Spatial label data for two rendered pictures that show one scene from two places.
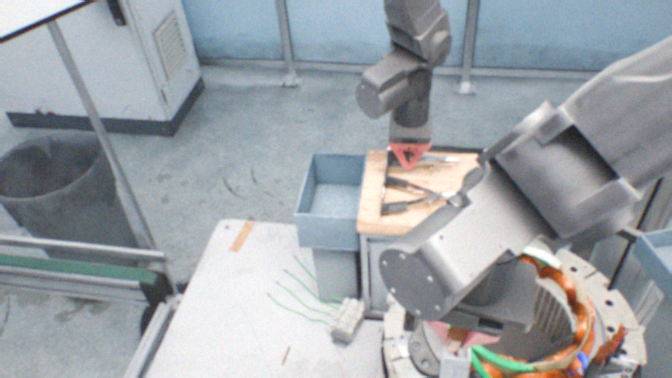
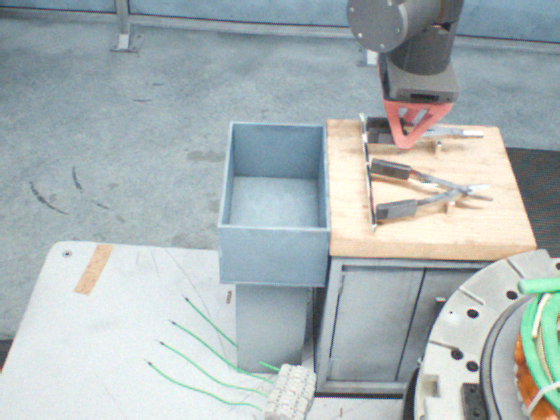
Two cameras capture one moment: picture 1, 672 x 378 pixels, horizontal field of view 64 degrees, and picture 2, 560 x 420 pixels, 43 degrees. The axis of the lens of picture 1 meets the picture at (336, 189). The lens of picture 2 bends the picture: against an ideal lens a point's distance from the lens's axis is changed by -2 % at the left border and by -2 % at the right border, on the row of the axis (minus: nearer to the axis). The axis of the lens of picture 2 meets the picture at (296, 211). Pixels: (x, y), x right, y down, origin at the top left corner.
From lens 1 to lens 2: 0.26 m
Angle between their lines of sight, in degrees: 11
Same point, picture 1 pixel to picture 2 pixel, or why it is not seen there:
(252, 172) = (74, 173)
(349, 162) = (293, 139)
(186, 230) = not seen: outside the picture
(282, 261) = (166, 307)
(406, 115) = (419, 52)
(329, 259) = (264, 302)
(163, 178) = not seen: outside the picture
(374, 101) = (387, 19)
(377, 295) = (341, 358)
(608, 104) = not seen: outside the picture
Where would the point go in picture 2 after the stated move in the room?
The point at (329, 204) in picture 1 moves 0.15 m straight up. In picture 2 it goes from (260, 210) to (262, 101)
